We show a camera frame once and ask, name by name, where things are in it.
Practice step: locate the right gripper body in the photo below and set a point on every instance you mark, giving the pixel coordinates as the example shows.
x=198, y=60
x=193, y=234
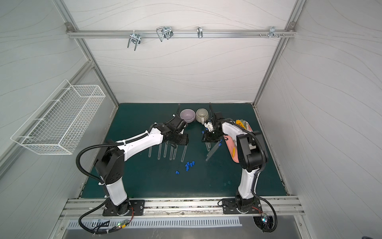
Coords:
x=211, y=137

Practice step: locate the metal clamp one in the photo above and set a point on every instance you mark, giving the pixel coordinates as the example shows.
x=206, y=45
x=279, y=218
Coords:
x=134, y=40

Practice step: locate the green table mat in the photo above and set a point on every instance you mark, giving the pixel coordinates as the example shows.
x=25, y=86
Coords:
x=146, y=177

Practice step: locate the test tube nine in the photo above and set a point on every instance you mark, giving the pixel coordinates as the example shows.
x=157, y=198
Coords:
x=214, y=149

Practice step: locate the aluminium cross bar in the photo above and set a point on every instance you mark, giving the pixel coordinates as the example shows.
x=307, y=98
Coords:
x=178, y=34

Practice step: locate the metal clamp four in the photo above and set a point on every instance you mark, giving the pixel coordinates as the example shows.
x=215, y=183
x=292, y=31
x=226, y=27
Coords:
x=272, y=34

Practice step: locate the metal clamp two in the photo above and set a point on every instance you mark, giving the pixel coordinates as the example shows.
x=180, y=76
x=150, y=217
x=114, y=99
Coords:
x=164, y=32

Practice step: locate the test tube two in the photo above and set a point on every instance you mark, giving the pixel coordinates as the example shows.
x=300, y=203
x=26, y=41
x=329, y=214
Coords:
x=159, y=151

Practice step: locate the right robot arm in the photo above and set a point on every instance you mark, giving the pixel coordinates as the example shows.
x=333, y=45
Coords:
x=247, y=148

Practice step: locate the test tube ten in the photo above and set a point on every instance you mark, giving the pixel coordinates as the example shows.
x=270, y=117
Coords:
x=207, y=159

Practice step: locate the test tube three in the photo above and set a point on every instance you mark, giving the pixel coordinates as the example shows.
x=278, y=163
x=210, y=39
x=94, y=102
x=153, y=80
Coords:
x=165, y=150

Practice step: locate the white wire basket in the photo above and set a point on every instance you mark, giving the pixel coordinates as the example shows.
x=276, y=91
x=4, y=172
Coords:
x=58, y=125

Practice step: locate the purple bowl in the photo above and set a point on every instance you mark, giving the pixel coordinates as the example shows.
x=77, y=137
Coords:
x=188, y=115

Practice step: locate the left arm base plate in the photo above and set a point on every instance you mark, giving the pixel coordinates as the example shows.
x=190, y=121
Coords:
x=134, y=207

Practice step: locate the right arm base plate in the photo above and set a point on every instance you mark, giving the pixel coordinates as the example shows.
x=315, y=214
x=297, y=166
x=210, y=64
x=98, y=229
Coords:
x=240, y=206

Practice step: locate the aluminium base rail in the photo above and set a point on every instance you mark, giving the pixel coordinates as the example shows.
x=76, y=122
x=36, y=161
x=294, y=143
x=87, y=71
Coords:
x=183, y=207

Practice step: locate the metal clamp three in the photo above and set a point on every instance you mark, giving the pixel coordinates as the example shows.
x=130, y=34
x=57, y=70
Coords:
x=200, y=32

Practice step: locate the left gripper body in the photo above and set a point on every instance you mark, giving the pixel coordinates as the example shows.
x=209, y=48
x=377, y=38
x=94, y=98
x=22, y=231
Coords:
x=180, y=139

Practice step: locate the pink tray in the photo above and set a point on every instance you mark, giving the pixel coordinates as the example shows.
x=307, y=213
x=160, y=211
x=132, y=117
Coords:
x=231, y=132

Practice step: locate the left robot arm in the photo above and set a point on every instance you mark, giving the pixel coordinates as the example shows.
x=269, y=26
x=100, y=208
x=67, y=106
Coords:
x=113, y=155

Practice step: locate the yellow tongs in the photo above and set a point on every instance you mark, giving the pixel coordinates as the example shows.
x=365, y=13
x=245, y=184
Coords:
x=240, y=123

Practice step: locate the test tube six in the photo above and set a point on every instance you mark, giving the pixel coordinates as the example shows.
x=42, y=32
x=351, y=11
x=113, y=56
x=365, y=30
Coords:
x=184, y=153

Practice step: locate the grey ribbed mug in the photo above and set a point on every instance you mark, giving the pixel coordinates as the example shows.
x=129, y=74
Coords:
x=202, y=115

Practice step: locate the test tube five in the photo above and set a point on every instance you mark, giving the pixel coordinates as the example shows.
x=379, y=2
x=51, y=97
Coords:
x=174, y=153

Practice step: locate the test tube four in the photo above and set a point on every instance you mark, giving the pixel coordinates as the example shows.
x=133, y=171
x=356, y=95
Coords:
x=171, y=153

